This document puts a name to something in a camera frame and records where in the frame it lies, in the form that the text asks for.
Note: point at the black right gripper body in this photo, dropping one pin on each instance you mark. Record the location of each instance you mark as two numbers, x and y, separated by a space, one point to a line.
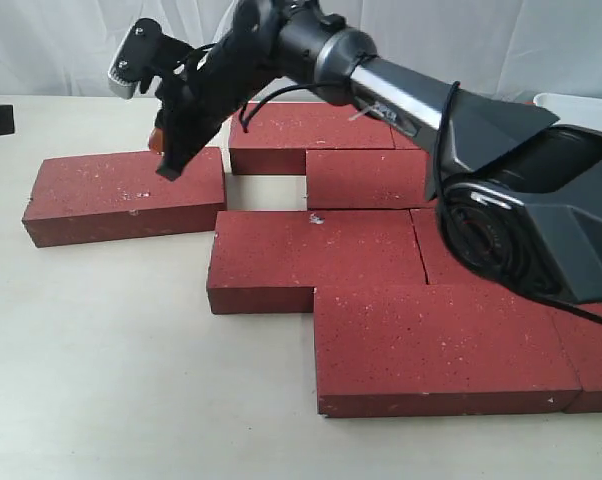
240 65

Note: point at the red brick top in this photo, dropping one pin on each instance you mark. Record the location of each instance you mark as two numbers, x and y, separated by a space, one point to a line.
105 197

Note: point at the red brick second row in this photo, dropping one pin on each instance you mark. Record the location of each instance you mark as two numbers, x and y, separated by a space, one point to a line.
365 179

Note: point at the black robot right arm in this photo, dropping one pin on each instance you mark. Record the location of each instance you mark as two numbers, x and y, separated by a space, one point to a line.
518 193

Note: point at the red brick back row right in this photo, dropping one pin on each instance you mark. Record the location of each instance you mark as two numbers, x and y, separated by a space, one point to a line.
402 142

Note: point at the red brick third row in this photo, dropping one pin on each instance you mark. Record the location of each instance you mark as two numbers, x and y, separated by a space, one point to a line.
440 267

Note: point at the white backdrop curtain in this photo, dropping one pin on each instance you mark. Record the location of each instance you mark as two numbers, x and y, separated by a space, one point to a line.
502 48

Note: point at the white plastic tray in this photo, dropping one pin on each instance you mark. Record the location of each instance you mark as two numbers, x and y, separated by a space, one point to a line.
573 110

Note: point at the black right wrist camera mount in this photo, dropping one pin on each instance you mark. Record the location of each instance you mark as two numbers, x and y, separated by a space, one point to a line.
132 57

